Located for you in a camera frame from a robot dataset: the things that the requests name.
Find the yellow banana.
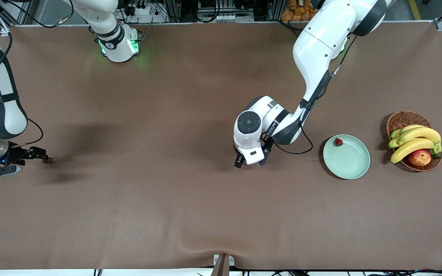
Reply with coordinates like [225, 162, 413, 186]
[390, 124, 427, 140]
[390, 138, 436, 164]
[388, 127, 442, 154]

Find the grey mount bar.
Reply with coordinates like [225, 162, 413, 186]
[210, 255, 230, 276]

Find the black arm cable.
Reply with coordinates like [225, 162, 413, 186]
[0, 0, 74, 148]
[271, 34, 358, 156]

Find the white power strip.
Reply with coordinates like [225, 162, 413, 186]
[127, 3, 153, 16]

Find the bag of orange buns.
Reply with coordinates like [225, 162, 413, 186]
[280, 0, 315, 22]

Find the brown wicker basket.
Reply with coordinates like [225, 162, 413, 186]
[386, 111, 442, 173]

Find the pale green round plate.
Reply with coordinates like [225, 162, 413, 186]
[323, 134, 371, 180]

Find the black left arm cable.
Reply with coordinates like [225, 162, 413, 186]
[271, 34, 358, 156]

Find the table cover cloth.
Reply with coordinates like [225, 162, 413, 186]
[0, 21, 442, 271]

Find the white clamp bracket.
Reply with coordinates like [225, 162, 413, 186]
[213, 254, 235, 266]

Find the white connector strip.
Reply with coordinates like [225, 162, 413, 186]
[214, 14, 254, 23]

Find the red apple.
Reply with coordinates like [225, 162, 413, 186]
[408, 149, 432, 167]

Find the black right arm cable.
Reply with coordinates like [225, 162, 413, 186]
[0, 0, 74, 148]

